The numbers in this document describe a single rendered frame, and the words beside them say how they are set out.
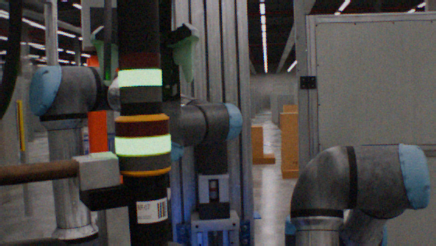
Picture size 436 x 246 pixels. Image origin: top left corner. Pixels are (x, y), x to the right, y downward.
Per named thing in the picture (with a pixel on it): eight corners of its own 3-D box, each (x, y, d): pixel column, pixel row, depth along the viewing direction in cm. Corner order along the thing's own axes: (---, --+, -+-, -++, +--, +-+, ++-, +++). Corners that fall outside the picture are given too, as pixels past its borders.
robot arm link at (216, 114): (114, 104, 115) (242, 153, 81) (79, 107, 107) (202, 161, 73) (117, 64, 112) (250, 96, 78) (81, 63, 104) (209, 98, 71)
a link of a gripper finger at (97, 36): (98, 84, 38) (140, 86, 47) (96, 22, 38) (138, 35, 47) (71, 86, 39) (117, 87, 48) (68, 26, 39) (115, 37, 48)
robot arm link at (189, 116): (208, 157, 72) (205, 95, 72) (157, 166, 65) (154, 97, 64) (179, 154, 78) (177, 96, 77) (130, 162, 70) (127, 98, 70)
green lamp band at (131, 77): (126, 86, 30) (126, 69, 30) (114, 87, 33) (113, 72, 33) (168, 85, 31) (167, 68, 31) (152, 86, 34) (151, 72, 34)
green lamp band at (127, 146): (125, 156, 29) (124, 139, 29) (109, 150, 33) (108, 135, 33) (180, 151, 31) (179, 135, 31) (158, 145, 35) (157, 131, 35)
